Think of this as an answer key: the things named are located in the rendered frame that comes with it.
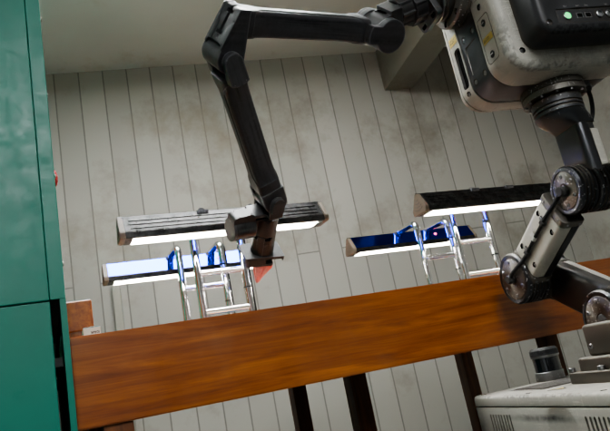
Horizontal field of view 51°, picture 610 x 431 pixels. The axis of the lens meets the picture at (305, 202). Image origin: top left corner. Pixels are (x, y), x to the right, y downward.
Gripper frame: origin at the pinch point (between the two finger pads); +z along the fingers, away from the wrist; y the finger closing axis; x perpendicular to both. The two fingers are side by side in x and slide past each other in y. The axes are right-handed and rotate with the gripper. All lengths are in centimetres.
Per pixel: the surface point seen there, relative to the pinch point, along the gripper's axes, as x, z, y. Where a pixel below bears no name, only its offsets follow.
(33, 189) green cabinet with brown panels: -5, -27, 51
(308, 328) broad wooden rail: 20.4, -0.5, -6.0
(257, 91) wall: -239, 46, -84
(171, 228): -25.1, -0.4, 17.0
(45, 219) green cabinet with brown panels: 0, -22, 49
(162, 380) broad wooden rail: 25.1, 3.8, 28.8
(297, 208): -29.2, -1.6, -22.2
